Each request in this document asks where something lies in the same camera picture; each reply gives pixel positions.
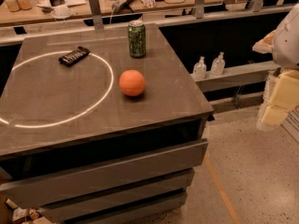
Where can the clear sanitizer bottle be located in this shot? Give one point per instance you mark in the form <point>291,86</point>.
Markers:
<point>218,64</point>
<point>199,69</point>

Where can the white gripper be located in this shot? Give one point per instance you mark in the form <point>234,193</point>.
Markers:
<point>287,44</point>

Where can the white power strip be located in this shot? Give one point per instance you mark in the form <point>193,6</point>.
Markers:
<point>124,0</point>

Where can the black candy bar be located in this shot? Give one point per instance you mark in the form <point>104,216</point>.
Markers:
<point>74,56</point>

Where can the grey drawer cabinet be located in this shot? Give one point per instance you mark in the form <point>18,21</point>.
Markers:
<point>73,145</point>

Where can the green soda can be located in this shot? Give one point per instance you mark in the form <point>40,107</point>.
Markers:
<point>137,39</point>

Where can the orange liquid jar left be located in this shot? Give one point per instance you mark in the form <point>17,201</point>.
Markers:
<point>12,5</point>

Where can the white cardboard box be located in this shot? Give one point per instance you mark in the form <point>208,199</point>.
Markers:
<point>291,124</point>

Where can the orange fruit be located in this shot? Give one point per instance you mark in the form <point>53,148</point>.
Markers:
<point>132,83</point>

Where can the clear sanitizer bottle right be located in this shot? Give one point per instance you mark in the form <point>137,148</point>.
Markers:
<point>218,64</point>

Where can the clear sanitizer bottle left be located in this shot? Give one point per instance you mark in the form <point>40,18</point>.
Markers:
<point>199,69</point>

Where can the wooden desk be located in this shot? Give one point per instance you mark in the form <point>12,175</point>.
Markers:
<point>36,15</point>

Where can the white bowl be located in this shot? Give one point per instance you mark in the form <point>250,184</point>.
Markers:
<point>61,12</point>

